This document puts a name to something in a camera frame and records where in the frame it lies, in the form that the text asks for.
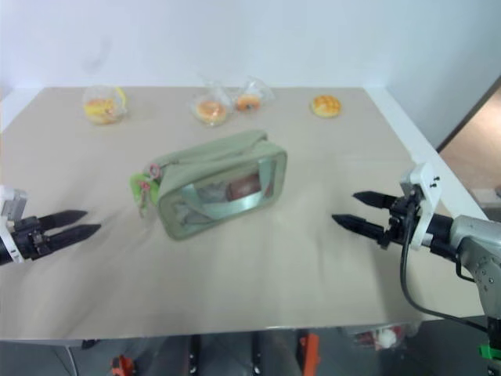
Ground bagged large glazed donut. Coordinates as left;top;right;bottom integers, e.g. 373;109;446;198
186;74;236;128

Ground bagged yellow bread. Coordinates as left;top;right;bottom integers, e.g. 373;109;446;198
82;85;130;127

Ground brown wooden door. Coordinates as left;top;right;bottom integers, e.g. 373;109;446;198
435;74;501;222

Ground clear bag red white items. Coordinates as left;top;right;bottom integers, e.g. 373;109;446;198
348;322;418;350

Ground beige table cloth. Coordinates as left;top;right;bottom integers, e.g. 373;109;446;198
0;86;491;341

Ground bagged small orange donut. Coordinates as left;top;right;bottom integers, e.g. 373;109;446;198
233;75;275;115

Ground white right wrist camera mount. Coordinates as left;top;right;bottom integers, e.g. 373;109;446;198
398;162;442;251

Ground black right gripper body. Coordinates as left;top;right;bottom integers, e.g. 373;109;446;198
377;193;419;251

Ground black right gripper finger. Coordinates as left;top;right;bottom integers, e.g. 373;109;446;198
331;213;387;243
351;190;397;211

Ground dark red box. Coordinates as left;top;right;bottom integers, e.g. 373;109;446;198
225;175;262;201

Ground orange clamp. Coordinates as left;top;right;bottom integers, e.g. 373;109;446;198
110;353;137;376
298;331;323;376

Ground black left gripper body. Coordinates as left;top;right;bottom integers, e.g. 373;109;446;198
10;216;54;262

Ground green plastic clip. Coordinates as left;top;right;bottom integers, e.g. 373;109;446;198
477;342;501;360

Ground yellow pineapple bun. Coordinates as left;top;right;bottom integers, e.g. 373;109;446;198
310;95;343;119

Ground green transparent pouch bag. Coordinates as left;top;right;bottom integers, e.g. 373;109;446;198
150;129;289;242

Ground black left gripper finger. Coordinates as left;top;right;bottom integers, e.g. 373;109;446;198
45;223;103;254
38;210;89;231

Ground green zipper pull charm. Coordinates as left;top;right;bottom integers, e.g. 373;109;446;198
128;163;162;220

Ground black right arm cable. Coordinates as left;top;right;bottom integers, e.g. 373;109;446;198
398;195;491;334

